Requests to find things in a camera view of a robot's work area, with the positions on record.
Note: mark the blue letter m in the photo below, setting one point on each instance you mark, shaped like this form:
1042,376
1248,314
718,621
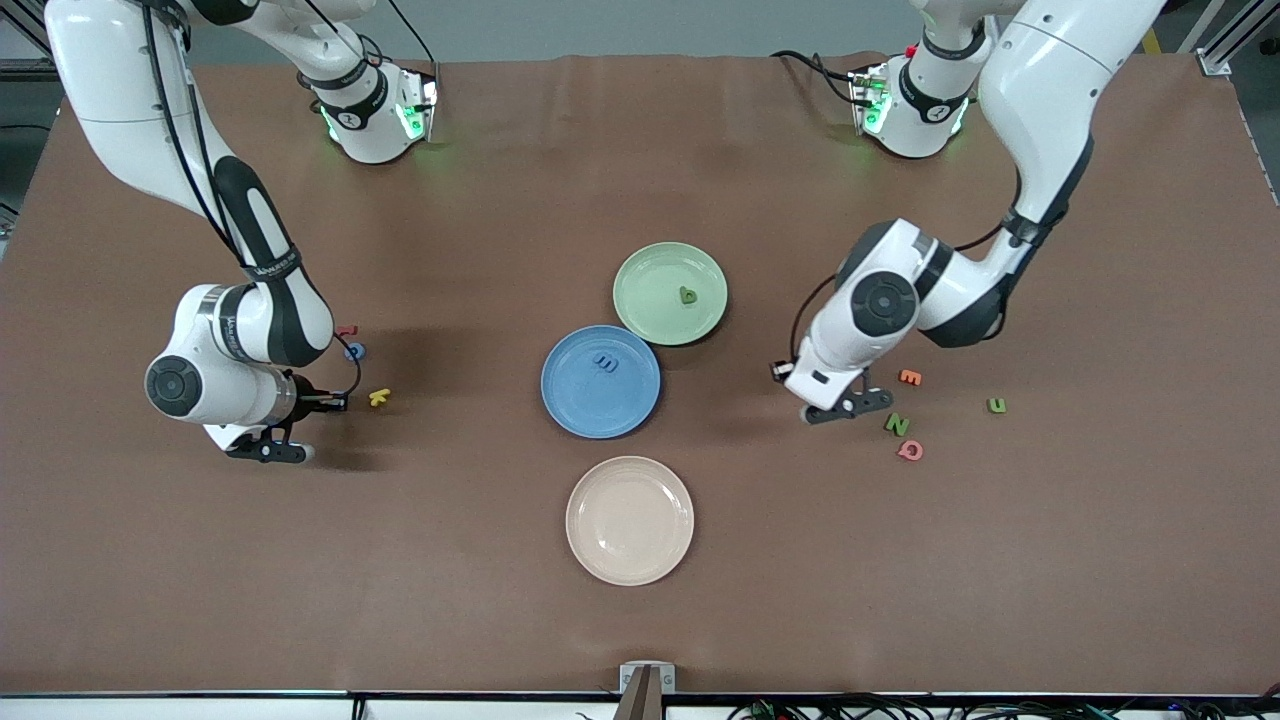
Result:
606,364

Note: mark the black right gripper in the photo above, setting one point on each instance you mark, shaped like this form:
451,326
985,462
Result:
311,400

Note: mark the white table edge rail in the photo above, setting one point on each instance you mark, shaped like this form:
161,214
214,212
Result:
200,710

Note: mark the blue letter G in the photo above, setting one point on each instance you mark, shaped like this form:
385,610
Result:
348,353

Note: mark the brown table mat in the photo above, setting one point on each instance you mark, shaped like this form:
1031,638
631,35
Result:
450,600

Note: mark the dark camera pole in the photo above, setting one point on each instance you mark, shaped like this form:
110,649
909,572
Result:
640,705

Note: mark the blue plate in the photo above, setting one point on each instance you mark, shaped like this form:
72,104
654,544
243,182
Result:
570,365

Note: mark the pink letter Q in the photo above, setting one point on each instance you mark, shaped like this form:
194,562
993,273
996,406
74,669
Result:
901,451

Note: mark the yellow letter K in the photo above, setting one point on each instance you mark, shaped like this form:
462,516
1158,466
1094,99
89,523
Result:
379,397

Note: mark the grey metal bracket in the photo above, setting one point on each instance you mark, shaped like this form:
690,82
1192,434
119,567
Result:
628,680

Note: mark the cream plate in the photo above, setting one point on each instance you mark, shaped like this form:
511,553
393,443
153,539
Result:
630,520

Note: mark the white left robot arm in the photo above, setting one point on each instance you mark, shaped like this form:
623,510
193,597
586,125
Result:
1040,80

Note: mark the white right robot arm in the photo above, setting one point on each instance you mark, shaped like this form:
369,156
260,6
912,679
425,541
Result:
120,100

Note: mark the green plate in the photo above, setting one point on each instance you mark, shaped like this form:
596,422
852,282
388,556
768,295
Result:
650,270

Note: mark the green capital letter N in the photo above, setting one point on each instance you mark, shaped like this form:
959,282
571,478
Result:
898,425

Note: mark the aluminium frame post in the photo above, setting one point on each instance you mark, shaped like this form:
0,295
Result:
1243,30

